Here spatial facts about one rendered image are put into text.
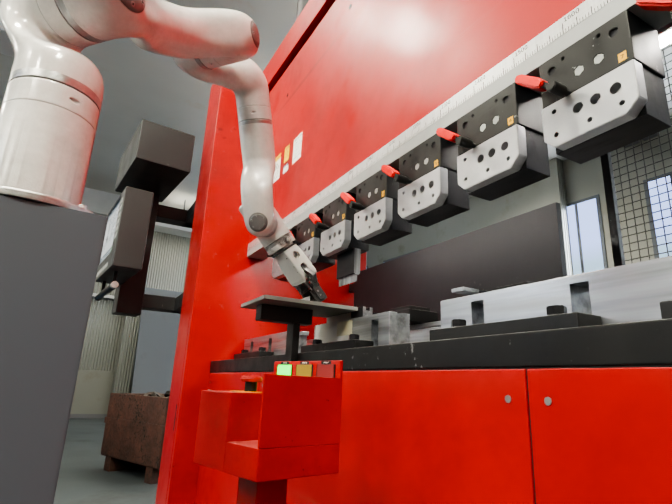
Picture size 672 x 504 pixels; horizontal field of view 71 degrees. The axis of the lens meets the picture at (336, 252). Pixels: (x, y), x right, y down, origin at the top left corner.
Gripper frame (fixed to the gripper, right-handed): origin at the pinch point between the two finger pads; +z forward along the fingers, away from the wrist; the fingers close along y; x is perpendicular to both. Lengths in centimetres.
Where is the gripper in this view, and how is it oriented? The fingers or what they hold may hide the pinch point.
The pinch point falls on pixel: (314, 296)
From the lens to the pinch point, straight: 129.1
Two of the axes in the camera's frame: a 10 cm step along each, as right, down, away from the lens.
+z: 5.4, 8.4, 0.5
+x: -7.2, 5.0, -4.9
